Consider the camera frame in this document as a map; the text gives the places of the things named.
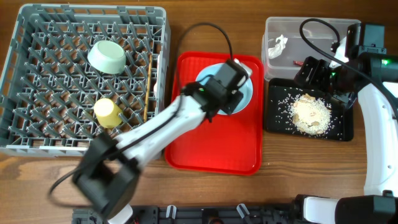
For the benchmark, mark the light blue plate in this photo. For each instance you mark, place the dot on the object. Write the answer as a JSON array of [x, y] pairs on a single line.
[[246, 89]]

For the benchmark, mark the clear plastic bin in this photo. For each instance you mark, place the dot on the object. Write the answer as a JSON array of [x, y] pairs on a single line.
[[295, 49]]

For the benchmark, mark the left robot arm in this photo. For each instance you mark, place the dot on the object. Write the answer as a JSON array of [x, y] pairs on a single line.
[[111, 167]]

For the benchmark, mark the grey dishwasher rack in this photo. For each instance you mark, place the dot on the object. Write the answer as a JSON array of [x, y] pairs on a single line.
[[48, 87]]

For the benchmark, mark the black plastic tray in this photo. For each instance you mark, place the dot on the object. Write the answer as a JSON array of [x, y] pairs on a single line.
[[282, 93]]

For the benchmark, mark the food scraps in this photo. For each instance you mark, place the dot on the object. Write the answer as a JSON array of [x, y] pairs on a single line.
[[307, 115]]

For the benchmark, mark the green saucer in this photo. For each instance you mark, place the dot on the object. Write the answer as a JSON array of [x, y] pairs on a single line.
[[107, 57]]

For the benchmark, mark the red plastic tray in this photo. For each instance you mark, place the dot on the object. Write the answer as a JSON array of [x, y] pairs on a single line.
[[226, 144]]

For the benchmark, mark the red sauce packet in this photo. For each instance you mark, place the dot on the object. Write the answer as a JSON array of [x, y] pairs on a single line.
[[298, 63]]

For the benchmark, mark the white plastic fork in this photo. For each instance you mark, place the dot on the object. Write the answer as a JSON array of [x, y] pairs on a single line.
[[156, 76]]

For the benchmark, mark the white napkin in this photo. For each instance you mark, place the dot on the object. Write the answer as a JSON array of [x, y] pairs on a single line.
[[280, 44]]

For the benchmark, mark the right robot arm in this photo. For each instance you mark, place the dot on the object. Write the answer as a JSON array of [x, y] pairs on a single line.
[[370, 77]]

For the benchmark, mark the wooden chopstick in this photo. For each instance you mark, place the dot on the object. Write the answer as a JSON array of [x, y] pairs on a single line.
[[148, 88]]

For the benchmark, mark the yellow cup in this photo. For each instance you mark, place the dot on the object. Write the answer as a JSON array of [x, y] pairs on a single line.
[[107, 113]]

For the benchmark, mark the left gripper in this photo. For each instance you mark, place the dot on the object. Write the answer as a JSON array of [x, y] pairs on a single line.
[[234, 98]]

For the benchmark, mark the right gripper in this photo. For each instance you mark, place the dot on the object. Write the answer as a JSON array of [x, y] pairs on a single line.
[[319, 67]]

